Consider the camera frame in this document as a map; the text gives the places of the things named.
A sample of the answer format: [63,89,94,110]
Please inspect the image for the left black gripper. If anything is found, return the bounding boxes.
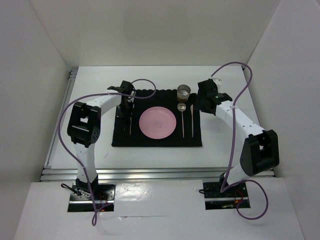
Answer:
[116,100,133,123]

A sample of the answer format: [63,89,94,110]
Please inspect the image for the large silver dinner fork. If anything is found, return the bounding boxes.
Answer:
[129,116,132,136]

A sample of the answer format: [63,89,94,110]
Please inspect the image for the black cloth placemat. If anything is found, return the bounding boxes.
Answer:
[111,89,203,148]

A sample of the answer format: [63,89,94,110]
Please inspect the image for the silver table knife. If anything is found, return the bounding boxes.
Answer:
[190,104,194,138]

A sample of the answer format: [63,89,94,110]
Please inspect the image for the metal cup with brown sleeve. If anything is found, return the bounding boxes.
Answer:
[177,84,191,103]

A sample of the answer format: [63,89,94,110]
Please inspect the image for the silver spoon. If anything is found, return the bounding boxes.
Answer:
[177,102,187,138]

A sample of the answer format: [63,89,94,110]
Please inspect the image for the pink plastic plate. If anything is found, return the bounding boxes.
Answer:
[139,106,177,140]

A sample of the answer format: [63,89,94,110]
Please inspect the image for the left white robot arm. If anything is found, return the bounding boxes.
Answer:
[67,81,135,200]

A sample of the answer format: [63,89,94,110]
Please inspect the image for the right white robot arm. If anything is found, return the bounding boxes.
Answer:
[195,78,280,196]

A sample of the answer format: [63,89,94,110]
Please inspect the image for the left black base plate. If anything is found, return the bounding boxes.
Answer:
[63,184,116,213]

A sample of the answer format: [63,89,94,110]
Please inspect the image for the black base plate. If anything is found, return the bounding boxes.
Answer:
[63,184,116,213]
[199,182,251,210]

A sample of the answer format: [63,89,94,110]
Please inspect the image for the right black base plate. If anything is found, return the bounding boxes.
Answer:
[199,182,251,210]

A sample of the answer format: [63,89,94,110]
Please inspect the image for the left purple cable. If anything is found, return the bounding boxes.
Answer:
[56,78,157,227]

